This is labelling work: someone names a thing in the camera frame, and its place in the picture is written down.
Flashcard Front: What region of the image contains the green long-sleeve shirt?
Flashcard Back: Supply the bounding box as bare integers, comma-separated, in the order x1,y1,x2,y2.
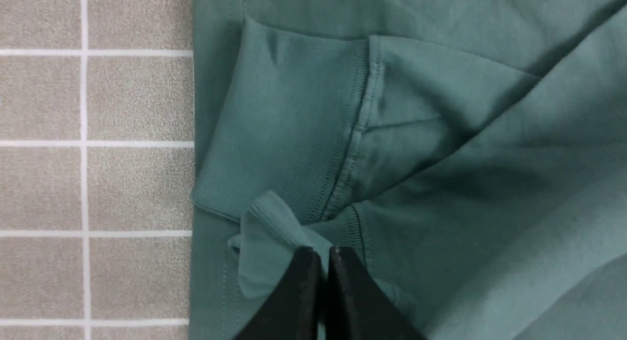
189,0,626,340

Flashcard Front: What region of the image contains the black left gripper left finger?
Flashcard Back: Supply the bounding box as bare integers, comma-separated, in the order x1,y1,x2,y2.
235,247,323,340

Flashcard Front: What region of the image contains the grey checkered tablecloth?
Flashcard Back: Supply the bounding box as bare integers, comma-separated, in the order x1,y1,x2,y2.
1,0,194,340

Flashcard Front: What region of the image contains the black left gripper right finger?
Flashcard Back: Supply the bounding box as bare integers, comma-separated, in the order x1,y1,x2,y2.
325,246,426,340

